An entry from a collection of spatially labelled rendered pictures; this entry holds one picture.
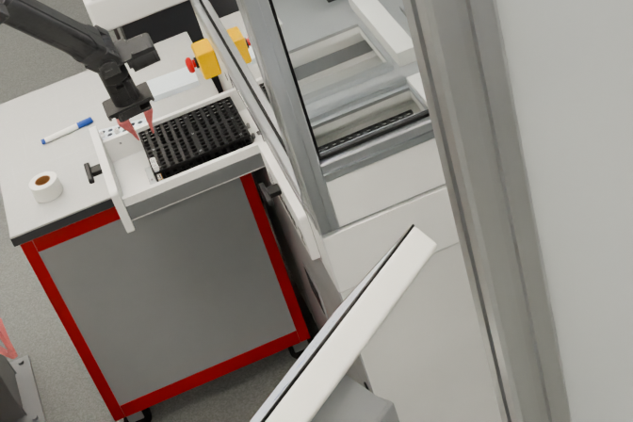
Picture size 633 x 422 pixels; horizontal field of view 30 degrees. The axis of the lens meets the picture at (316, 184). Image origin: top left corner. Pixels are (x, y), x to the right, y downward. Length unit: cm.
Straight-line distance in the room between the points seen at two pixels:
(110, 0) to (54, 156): 54
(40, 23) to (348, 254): 69
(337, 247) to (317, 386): 65
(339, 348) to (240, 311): 150
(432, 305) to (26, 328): 174
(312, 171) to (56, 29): 53
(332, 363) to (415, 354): 85
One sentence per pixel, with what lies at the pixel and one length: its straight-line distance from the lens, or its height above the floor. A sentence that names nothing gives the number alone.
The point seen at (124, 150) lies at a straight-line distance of 272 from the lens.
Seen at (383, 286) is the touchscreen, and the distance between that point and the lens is 164.
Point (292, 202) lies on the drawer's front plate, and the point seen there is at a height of 93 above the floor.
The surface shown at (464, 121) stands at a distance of 67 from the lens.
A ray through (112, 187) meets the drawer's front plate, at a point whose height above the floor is 93.
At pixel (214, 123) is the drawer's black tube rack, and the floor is 90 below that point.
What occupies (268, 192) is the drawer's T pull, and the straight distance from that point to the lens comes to 233.
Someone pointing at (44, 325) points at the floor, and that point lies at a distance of 374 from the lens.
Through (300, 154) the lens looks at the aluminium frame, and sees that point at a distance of 202.
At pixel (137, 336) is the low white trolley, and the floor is 33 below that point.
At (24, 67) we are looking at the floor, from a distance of 514.
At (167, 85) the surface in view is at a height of 78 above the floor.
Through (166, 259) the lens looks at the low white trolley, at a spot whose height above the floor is 52.
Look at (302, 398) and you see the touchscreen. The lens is 154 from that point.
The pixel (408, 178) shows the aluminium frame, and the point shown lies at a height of 99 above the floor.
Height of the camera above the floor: 229
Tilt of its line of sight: 37 degrees down
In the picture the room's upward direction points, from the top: 18 degrees counter-clockwise
